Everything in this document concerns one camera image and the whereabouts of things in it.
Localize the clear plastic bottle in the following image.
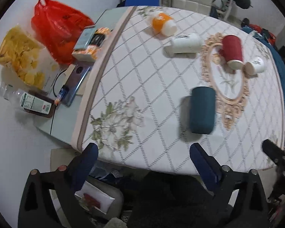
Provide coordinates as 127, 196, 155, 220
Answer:
0, 82, 55, 118

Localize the white paper cup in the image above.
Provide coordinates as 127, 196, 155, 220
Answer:
245, 56, 265, 76
170, 33, 203, 54

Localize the red paper cup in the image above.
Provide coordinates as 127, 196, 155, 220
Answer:
222, 35, 244, 70

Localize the white paper cup left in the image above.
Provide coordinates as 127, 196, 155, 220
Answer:
170, 33, 203, 54

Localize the bag of yellow chips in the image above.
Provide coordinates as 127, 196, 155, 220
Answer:
0, 25, 61, 93

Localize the white packet below table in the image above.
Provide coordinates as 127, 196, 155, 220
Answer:
75, 181, 115, 214

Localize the red plastic bag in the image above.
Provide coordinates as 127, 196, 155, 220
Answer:
31, 0, 94, 65

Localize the smartphone on box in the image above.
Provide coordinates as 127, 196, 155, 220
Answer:
74, 25, 96, 51

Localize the white weight rack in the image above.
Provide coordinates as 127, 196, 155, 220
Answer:
214, 0, 243, 22

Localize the dark teal cup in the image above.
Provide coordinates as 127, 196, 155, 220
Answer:
189, 86, 216, 134

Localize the orange white cup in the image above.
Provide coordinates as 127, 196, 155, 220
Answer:
151, 12, 177, 37

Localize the white paper cup right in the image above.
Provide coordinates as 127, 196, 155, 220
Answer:
245, 56, 265, 76

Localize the red bag on floor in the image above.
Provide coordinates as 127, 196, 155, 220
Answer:
249, 24, 276, 45

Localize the orange patterned box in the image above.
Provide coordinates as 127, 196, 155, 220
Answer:
72, 27, 111, 62

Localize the blue tablet device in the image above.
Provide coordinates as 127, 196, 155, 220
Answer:
58, 62, 92, 107

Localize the diamond pattern floral tablecloth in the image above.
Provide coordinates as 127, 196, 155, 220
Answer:
71, 6, 285, 174

